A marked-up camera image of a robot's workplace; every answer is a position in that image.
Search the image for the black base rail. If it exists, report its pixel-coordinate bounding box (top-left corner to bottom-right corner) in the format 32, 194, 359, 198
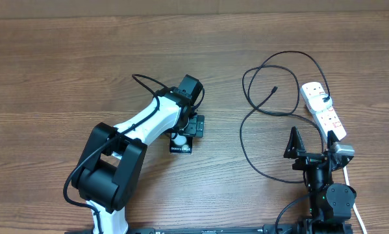
64, 223, 354, 234

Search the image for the white power strip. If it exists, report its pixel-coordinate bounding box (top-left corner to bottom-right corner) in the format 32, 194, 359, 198
300, 82, 347, 140

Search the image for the brown cardboard backdrop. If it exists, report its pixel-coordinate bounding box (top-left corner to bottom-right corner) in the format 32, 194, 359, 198
0, 0, 389, 20

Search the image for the black Galaxy flip phone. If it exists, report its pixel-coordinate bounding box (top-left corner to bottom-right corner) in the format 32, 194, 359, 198
169, 133, 193, 154

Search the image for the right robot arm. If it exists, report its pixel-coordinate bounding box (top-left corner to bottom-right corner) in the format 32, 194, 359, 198
275, 127, 357, 234

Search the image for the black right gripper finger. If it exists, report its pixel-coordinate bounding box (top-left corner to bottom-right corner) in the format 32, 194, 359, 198
283, 127, 305, 159
327, 130, 340, 151

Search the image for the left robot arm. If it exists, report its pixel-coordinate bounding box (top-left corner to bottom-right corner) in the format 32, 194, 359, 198
63, 75, 205, 234

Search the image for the white charger plug adapter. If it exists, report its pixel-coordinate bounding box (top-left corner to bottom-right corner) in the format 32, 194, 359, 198
306, 94, 333, 114

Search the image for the white power strip cord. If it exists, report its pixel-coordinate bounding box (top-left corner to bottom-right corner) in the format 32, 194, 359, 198
342, 166, 368, 234

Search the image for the black charging cable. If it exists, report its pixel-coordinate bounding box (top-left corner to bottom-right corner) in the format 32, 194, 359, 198
239, 50, 332, 185

